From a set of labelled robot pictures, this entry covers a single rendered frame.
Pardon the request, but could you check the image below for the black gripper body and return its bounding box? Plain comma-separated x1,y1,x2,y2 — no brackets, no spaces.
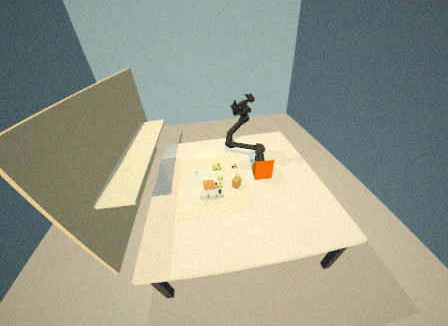
231,94,255,112

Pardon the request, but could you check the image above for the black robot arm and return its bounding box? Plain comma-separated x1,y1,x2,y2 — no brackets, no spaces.
225,106,266,162

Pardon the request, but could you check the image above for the grey cylinder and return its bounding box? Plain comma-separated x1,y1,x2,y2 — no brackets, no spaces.
208,190,217,200
199,190,209,200

